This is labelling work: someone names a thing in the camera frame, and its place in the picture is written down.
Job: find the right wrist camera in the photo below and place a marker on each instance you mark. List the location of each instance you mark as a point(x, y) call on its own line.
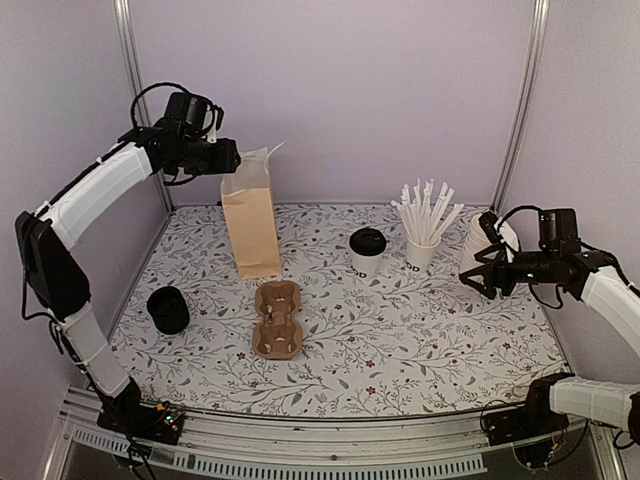
point(491, 224)

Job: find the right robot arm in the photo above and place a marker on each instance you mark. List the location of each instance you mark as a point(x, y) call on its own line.
point(602, 338)

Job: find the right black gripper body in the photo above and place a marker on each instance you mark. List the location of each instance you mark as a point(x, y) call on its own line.
point(544, 270)

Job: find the stack of white paper cups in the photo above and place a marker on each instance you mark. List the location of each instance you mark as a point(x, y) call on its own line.
point(476, 240)

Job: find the bundle of wrapped straws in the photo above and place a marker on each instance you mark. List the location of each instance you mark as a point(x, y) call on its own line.
point(425, 211)

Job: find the floral table mat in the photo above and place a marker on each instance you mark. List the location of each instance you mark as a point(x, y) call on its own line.
point(400, 344)

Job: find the black cup lid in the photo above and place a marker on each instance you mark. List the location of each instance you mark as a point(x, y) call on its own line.
point(367, 242)

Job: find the stack of black lids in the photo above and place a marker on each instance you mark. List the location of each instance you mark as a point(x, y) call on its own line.
point(168, 310)

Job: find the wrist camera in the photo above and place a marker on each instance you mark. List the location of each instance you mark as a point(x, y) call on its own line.
point(212, 134)
point(491, 224)

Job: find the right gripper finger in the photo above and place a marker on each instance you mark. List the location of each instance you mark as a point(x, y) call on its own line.
point(489, 253)
point(482, 279)

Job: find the front aluminium rail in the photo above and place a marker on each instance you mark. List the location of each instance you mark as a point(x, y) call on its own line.
point(233, 446)

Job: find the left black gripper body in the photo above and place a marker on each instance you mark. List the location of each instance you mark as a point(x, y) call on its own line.
point(197, 160)

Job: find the brown paper bag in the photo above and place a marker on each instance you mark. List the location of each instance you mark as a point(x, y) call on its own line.
point(248, 207)

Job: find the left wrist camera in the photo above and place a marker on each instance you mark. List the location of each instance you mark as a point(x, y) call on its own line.
point(212, 134)

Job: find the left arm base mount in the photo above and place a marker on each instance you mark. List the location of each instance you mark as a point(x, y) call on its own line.
point(140, 420)

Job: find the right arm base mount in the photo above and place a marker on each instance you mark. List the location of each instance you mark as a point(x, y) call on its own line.
point(535, 418)

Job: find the white paper coffee cup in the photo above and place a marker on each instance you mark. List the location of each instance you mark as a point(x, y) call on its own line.
point(365, 266)

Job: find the right aluminium frame post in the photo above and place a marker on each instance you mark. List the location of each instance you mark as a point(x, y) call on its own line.
point(533, 58)

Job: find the brown cardboard cup carrier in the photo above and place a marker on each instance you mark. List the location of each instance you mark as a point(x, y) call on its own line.
point(278, 335)

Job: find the cup holding straws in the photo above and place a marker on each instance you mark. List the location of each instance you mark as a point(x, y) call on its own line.
point(418, 257)

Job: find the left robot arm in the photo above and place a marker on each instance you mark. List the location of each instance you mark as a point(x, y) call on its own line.
point(48, 236)

